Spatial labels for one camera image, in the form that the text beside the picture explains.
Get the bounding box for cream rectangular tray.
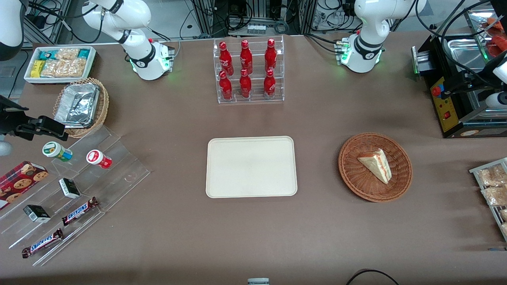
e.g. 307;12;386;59
206;136;298;198

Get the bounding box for clear acrylic bottle rack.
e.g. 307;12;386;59
213;35;285;104

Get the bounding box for triangular sandwich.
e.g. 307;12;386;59
357;148;393;184

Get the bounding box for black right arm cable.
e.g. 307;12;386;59
28;0;104;44

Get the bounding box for steel tray in machine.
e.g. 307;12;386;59
444;38;492;74

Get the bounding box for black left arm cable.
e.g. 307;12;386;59
412;0;507;86

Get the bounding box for white plastic snack bin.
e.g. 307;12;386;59
24;46;97;85

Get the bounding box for red cookie box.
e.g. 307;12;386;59
0;160;49;210

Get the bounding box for red lid snack cup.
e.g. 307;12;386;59
86;149;112;169

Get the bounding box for grey wire rack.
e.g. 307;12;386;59
469;158;507;242

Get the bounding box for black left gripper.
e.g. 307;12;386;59
440;70;496;99

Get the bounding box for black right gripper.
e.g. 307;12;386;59
0;95;68;141

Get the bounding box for black machine yellow panel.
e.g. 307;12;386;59
411;34;507;139

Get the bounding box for tan wicker basket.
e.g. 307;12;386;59
52;78;110;139

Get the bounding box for clear bag brown snacks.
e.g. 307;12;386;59
481;185;507;206
477;165;507;186

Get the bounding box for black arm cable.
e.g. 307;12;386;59
28;0;104;44
412;0;507;86

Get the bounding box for orange red snack packet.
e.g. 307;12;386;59
482;17;507;56

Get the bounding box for small black box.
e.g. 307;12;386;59
58;178;81;199
23;204;51;223

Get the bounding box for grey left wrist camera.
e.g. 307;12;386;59
485;92;507;110

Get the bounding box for black cable loop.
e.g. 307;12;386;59
345;269;400;285

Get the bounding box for green lid snack cup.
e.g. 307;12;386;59
42;141;73;162

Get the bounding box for clear bag rice crackers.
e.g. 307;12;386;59
55;48;80;61
40;59;66;78
63;58;88;78

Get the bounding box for Snickers chocolate bar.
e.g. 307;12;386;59
61;197;99;226
21;228;64;258

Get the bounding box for round brown wicker basket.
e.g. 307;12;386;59
338;132;413;203

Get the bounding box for aluminium foil tray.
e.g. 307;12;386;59
54;83;100;129

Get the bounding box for clear acrylic stepped display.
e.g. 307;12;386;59
0;126;151;266

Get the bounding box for red cola bottle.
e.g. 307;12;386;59
219;41;234;76
219;70;233;101
263;69;276;98
239;69;252;99
265;38;277;72
240;40;253;75

